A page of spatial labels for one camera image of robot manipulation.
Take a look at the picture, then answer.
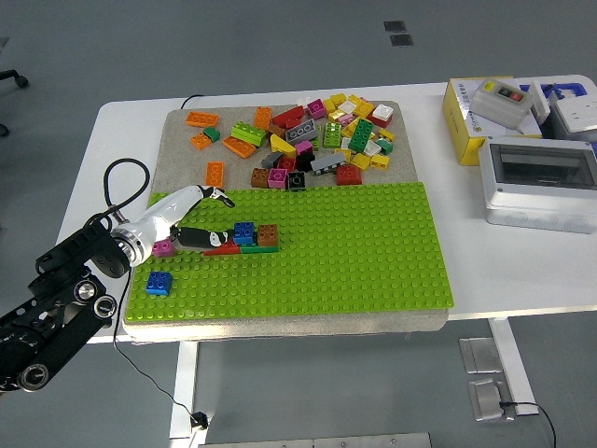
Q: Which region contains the white wall socket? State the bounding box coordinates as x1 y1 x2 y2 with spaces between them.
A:
551 98 597 134

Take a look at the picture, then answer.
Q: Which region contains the grey push-button switch box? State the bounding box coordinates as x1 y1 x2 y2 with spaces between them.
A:
468 77 534 132

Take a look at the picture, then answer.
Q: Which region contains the lime green long brick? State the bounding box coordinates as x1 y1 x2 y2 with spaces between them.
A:
230 119 269 147

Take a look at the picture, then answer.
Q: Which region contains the red brick with white top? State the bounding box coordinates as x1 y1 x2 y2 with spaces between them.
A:
366 103 394 129

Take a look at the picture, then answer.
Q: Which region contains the grey long narrow brick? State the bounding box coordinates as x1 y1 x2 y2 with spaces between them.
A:
311 152 349 176

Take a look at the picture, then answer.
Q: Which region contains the silver floor plate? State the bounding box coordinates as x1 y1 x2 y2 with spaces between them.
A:
467 378 517 424
459 336 505 374

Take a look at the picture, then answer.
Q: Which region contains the white switch panel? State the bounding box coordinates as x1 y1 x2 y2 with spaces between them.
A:
530 79 551 123

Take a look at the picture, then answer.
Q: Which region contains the black office chair base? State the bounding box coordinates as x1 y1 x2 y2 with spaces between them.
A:
0 68 30 138

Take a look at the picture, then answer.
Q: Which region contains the dark green long brick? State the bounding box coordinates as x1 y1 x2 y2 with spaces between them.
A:
347 118 377 154

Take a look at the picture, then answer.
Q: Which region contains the grey brick with holes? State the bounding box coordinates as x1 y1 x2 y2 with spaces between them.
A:
285 119 320 144

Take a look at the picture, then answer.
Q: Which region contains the long grey metal plate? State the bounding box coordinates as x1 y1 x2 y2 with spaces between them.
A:
198 431 433 448

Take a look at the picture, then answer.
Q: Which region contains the orange flat long brick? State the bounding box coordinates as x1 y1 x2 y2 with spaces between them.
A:
205 161 226 189
185 110 220 129
254 105 274 132
221 135 258 161

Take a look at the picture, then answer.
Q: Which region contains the red flat long brick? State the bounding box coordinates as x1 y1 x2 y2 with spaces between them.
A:
203 237 243 257

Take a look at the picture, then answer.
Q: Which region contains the yellow cardboard box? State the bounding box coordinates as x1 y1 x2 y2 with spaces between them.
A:
441 77 545 167

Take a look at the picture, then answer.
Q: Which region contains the blue square brick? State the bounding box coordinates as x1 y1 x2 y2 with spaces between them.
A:
145 270 174 297
231 221 257 246

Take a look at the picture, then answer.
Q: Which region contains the white enclosure with clear lid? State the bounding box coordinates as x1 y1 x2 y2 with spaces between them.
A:
478 134 597 235

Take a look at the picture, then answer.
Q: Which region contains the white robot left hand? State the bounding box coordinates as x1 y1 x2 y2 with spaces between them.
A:
132 184 237 254

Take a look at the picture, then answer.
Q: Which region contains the grey-brown mat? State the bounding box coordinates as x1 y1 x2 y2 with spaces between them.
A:
121 100 451 345

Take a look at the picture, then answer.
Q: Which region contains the black floor cable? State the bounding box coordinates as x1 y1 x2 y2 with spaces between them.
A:
498 399 559 448

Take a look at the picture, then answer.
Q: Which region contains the lime green studded baseplate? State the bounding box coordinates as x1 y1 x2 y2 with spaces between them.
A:
124 181 456 324

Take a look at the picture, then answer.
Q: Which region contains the white table leg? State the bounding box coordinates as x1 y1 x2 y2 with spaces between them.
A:
168 340 201 441
487 316 540 417

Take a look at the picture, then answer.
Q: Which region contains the yellow curved brick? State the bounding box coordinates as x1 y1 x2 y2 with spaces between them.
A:
269 133 299 159

